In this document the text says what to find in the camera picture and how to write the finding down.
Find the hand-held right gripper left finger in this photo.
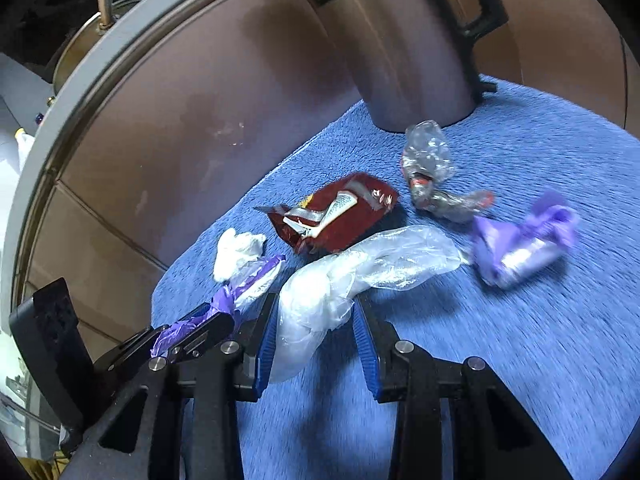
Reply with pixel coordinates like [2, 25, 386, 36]
[62, 291, 281, 480]

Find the purple candy wrapper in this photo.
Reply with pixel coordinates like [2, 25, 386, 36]
[149, 253, 287, 359]

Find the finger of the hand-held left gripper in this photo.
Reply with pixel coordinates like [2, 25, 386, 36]
[167, 302, 237, 358]
[94, 326, 167, 375]

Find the dark red snack wrapper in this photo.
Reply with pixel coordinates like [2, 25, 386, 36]
[253, 172, 400, 254]

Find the clear bag with white tissue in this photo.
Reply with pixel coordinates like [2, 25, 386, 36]
[272, 224, 462, 385]

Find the crumpled clear plastic wrapper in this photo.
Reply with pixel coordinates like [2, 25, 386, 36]
[402, 119, 454, 184]

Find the blue terry towel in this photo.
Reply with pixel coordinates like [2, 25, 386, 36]
[149, 74, 640, 480]

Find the brass wok with steel handle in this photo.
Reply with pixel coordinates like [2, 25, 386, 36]
[49, 0, 132, 82]

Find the crumpled white tissue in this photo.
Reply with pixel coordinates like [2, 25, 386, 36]
[213, 228, 267, 284]

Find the clear wrapper with red print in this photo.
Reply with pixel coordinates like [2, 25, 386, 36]
[407, 172, 496, 224]

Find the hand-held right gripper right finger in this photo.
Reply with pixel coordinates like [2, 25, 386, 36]
[351, 293, 577, 480]

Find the purple silver foil wrapper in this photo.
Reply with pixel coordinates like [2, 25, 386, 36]
[472, 190, 579, 290]

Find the dark electric kettle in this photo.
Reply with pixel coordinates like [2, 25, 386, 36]
[282, 0, 510, 134]

